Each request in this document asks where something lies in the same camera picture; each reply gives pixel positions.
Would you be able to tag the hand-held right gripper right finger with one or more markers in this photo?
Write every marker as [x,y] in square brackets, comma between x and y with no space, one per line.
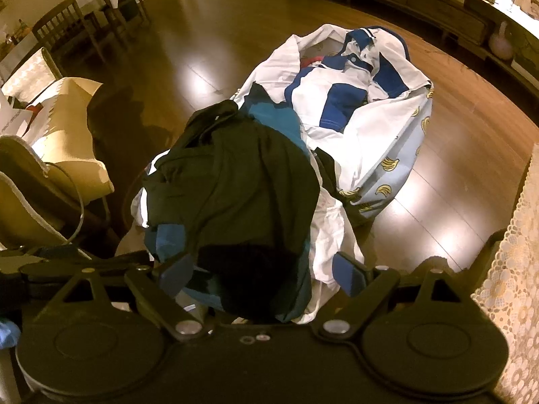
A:
[347,273]

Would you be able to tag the white printed bag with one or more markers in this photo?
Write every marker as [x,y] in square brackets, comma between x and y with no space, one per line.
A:
[12,118]

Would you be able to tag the lace-covered table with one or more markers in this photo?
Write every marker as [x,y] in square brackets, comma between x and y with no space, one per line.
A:
[516,269]

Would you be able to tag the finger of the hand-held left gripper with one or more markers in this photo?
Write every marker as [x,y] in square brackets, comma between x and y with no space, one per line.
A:
[50,270]

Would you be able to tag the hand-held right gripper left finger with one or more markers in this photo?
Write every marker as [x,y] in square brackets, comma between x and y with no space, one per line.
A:
[177,271]

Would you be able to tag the beige cushion with white trim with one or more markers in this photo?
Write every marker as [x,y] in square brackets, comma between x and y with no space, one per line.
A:
[25,210]

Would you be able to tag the banana print cloth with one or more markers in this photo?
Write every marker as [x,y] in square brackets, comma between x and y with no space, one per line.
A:
[391,164]

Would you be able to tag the wooden chair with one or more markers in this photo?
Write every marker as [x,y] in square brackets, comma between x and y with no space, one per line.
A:
[59,21]

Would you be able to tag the black star print sweater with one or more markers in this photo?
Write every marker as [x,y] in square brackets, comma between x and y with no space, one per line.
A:
[236,185]

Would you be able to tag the chair with patterned cover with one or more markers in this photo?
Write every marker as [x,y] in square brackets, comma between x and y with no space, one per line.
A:
[29,73]

